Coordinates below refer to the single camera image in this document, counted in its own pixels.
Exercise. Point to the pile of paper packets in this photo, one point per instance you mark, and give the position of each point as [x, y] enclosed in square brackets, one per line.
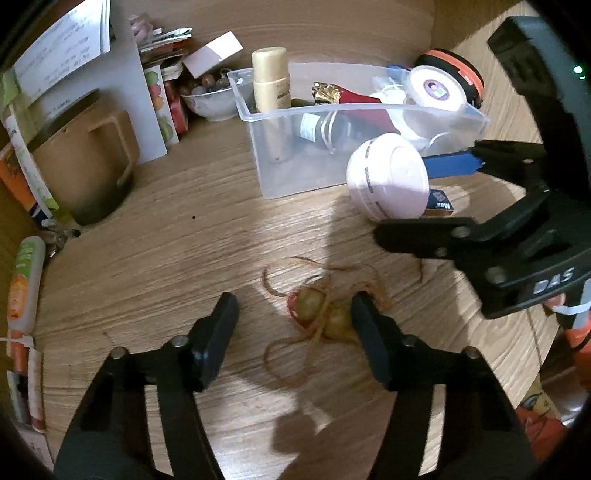
[161, 41]

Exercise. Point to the white standing board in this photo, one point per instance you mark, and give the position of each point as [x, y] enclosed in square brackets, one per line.
[134, 92]

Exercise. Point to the metal key bunch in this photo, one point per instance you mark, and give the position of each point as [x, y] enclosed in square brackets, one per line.
[57, 235]

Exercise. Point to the clear plastic storage box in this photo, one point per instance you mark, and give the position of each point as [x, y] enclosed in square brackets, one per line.
[295, 170]

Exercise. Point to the small blue box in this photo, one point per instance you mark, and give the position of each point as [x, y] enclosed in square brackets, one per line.
[438, 201]

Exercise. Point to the blue fabric pouch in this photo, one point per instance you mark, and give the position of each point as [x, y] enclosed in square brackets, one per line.
[397, 69]

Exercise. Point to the green sticky note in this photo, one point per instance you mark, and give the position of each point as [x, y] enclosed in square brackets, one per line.
[9, 87]

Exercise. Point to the round powder compact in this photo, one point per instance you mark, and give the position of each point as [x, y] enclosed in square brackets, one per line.
[434, 87]

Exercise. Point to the red pouch with gold trim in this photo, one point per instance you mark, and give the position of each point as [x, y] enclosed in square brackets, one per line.
[364, 108]

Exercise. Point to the green orange tube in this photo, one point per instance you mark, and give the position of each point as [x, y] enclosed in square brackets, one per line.
[25, 281]

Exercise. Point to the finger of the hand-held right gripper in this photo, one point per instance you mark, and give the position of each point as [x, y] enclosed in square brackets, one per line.
[415, 235]
[452, 164]

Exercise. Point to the orange printed cloth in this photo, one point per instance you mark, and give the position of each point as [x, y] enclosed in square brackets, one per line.
[545, 429]

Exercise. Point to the wooden desktop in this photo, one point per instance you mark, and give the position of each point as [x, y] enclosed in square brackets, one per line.
[184, 258]

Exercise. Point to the red carton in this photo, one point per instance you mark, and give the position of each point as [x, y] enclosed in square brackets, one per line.
[178, 108]

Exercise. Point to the gold cosmetic bottle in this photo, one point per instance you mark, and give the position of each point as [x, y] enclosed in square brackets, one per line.
[270, 78]

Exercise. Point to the fruit print carton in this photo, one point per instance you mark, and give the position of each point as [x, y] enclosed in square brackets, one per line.
[159, 106]

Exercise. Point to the orange packet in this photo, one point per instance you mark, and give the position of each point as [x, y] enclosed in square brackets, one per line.
[18, 184]

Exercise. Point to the black orange round case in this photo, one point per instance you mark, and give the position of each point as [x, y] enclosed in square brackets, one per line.
[473, 83]

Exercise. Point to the white paper sheet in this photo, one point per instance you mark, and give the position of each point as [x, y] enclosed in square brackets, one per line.
[60, 50]

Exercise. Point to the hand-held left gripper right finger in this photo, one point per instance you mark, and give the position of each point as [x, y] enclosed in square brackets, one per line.
[371, 346]

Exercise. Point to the grey bowl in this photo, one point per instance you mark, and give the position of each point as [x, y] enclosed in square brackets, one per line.
[207, 108]

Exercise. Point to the dark bottle with white label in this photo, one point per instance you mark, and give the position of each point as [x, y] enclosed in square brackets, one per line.
[314, 127]

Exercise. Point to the brown mug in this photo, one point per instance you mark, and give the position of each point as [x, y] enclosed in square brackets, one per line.
[78, 161]

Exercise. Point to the white round jar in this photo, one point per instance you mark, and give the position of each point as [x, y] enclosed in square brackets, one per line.
[388, 175]

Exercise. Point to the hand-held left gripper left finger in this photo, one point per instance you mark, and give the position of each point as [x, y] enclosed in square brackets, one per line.
[214, 350]

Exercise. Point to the small white box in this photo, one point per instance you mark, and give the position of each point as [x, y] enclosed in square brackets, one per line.
[214, 50]

